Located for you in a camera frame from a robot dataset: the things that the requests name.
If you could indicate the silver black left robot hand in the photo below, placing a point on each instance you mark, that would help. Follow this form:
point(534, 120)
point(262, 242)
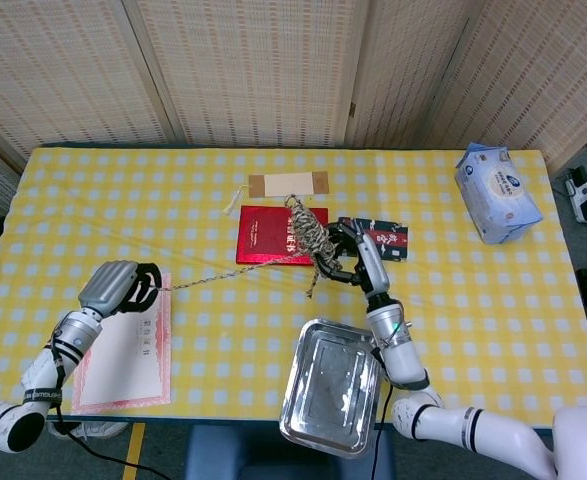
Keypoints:
point(108, 285)

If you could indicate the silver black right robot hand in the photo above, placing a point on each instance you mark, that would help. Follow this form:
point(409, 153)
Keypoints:
point(373, 265)

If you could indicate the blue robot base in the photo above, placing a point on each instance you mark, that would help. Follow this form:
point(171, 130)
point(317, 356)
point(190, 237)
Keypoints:
point(233, 455)

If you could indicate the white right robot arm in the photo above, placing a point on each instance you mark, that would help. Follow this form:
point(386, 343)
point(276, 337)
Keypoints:
point(398, 350)

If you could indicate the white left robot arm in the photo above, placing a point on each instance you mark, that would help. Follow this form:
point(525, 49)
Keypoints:
point(73, 335)

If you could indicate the shiny metal tray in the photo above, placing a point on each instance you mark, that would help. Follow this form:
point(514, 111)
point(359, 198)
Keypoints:
point(328, 395)

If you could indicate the dark patterned flat pack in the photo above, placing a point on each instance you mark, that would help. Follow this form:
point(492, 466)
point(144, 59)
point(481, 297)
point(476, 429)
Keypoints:
point(393, 240)

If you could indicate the pink bordered certificate sheet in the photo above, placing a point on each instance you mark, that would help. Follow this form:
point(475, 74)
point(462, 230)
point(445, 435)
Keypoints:
point(128, 370)

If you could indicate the red certificate book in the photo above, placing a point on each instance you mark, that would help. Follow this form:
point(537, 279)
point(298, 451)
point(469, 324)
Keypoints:
point(263, 235)

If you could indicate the brown beige tasselled bookmark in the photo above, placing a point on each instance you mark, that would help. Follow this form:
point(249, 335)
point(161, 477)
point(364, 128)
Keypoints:
point(288, 184)

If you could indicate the yellow checked tablecloth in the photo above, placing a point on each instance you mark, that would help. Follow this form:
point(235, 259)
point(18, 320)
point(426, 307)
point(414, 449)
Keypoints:
point(223, 325)

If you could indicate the blue white tissue pack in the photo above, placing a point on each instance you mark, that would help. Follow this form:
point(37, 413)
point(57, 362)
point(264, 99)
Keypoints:
point(498, 195)

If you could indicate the white sneaker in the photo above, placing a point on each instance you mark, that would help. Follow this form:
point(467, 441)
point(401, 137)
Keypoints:
point(93, 429)

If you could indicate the metal screen hinge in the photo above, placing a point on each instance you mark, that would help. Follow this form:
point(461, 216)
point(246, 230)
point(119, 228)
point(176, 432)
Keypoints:
point(352, 110)

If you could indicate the yellow floor tape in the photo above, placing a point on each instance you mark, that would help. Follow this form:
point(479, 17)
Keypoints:
point(134, 450)

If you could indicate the white power strip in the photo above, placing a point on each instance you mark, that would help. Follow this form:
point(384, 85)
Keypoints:
point(584, 197)

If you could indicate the woven bamboo folding screen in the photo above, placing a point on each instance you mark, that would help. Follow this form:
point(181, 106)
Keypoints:
point(253, 75)

